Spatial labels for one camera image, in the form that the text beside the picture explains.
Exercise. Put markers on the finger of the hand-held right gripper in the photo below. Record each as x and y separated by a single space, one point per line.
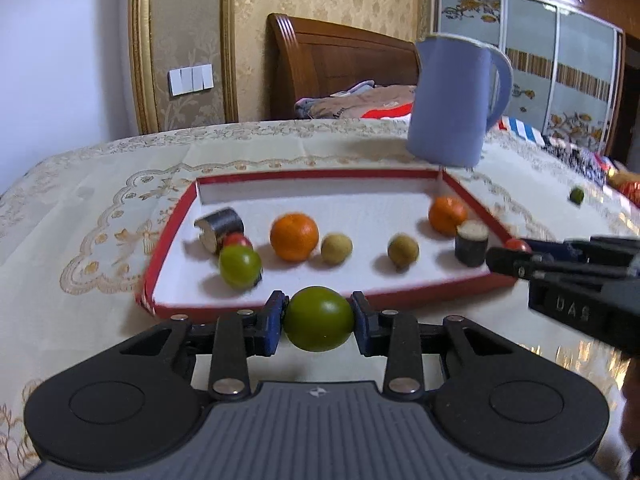
550 267
600 250

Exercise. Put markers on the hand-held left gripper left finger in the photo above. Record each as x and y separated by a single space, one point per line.
272 325

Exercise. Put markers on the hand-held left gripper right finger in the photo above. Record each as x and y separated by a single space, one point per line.
362 327

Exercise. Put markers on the red cherry tomato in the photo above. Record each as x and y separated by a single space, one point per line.
239 240
517 245

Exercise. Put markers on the green round fruit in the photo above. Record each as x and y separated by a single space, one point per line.
319 318
240 266

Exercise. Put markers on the dark sushi roll piece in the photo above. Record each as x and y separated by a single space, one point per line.
471 245
220 227

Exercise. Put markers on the tan longan fruit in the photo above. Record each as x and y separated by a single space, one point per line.
336 248
403 251

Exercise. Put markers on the large mandarin orange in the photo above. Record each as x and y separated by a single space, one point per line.
294 236

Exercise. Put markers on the small mandarin orange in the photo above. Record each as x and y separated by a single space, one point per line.
447 215

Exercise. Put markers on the red cardboard box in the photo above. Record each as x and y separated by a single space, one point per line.
350 200

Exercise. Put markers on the tiny green fruit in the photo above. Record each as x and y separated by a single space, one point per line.
576 195

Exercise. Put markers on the red orange packet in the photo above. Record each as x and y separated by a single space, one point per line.
627 187

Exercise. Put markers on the dark patterned cloth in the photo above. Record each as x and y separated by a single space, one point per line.
575 157

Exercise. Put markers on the red white blue striped blanket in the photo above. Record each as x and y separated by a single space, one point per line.
520 130

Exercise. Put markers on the blue electric kettle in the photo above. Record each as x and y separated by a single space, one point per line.
450 105

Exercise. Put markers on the brown blanket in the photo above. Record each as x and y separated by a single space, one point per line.
350 102

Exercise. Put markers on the cream gold patterned tablecloth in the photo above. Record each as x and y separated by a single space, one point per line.
75 210

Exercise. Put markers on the wardrobe with patterned doors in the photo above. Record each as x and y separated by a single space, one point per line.
530 30

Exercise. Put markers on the wooden bed headboard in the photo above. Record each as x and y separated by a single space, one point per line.
340 60

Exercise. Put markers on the white light switch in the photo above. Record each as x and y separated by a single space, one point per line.
190 80

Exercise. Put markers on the gold wall panel frame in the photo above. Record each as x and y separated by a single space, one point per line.
141 35

